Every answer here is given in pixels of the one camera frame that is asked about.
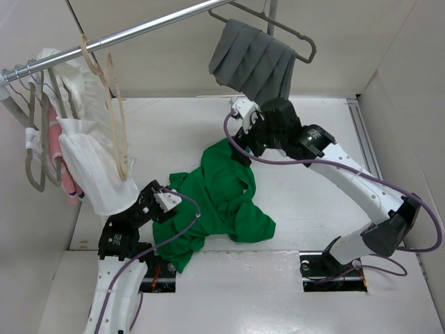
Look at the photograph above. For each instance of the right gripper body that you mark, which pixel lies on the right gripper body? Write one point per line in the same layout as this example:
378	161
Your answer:
259	136

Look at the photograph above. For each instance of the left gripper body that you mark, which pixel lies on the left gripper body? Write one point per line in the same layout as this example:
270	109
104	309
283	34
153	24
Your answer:
149	207

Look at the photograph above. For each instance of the green t shirt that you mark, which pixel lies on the green t shirt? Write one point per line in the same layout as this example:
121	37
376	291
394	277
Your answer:
223	191

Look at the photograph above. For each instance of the beige plastic hanger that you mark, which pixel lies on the beige plastic hanger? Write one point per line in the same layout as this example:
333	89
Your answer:
119	130

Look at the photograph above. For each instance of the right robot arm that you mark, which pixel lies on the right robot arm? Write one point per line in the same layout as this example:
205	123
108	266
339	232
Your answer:
275	125

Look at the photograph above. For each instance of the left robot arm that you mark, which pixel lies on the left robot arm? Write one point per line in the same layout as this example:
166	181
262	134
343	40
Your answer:
127	267

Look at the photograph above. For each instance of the grey empty hanger outer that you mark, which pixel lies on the grey empty hanger outer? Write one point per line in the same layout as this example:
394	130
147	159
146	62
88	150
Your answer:
34	137

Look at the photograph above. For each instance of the grey empty hanger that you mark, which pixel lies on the grey empty hanger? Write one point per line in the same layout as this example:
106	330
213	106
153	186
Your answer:
53	174
34	137

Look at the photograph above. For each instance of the grey empty hanger inner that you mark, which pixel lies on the grey empty hanger inner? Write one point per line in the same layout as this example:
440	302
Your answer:
53	174

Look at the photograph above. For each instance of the grey pleated cloth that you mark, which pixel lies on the grey pleated cloth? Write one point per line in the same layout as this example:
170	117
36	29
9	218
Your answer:
252	62

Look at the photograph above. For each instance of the pink patterned garment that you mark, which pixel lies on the pink patterned garment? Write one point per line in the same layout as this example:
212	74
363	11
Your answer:
74	193

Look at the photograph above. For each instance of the white garment on rack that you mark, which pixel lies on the white garment on rack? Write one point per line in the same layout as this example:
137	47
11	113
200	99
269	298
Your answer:
78	97

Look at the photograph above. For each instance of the white rack upright pole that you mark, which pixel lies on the white rack upright pole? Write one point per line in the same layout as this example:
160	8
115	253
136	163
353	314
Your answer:
15	110

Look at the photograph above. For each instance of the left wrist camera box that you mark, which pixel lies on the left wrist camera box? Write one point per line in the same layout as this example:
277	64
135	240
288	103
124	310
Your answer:
167	199

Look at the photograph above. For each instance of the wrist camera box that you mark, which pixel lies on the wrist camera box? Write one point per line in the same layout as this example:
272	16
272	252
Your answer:
245	110
167	199

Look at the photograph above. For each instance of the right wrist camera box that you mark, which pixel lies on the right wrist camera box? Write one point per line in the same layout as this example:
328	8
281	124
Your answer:
245	110

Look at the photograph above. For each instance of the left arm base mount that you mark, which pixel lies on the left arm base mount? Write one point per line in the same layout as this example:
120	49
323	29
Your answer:
160	277

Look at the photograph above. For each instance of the aluminium rail on table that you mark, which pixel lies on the aluminium rail on table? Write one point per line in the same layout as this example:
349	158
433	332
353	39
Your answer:
365	144

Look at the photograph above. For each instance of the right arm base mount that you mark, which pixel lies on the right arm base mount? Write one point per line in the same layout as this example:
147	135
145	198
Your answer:
327	275

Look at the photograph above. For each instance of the chrome clothes rail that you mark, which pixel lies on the chrome clothes rail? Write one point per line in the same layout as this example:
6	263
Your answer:
8	76

